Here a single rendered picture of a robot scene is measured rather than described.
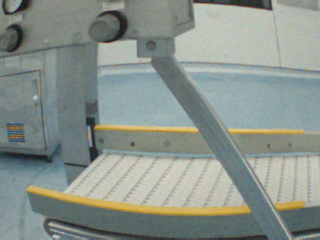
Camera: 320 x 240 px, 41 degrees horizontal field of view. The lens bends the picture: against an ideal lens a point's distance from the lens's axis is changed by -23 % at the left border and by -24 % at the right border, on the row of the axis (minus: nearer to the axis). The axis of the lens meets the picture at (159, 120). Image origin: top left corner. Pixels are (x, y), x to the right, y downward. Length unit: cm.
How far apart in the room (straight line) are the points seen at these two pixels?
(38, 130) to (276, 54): 337
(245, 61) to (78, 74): 492
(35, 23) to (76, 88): 36
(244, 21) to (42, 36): 520
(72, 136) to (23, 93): 226
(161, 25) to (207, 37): 522
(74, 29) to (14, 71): 266
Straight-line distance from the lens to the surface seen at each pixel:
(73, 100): 83
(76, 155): 86
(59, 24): 46
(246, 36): 564
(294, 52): 574
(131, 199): 64
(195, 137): 77
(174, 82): 47
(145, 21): 43
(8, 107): 318
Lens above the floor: 109
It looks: 16 degrees down
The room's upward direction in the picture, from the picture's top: 3 degrees counter-clockwise
